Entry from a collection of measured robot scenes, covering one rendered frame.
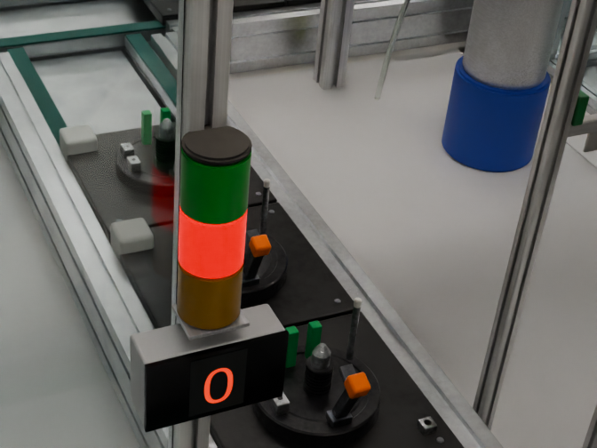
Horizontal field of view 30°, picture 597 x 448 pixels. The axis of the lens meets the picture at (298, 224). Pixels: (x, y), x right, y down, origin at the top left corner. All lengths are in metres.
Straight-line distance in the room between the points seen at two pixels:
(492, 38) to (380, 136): 0.28
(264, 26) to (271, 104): 0.16
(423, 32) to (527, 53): 0.48
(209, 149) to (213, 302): 0.13
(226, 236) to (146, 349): 0.12
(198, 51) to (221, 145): 0.07
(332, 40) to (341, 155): 0.25
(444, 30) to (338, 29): 0.33
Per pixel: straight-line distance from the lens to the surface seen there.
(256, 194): 1.54
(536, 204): 1.13
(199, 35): 0.77
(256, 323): 0.91
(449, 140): 1.89
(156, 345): 0.88
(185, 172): 0.79
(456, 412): 1.27
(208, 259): 0.82
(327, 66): 2.02
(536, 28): 1.77
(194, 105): 0.79
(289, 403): 1.18
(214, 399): 0.91
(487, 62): 1.79
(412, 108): 2.02
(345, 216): 1.71
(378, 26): 2.17
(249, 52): 2.06
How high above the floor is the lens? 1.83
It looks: 35 degrees down
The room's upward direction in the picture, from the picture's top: 6 degrees clockwise
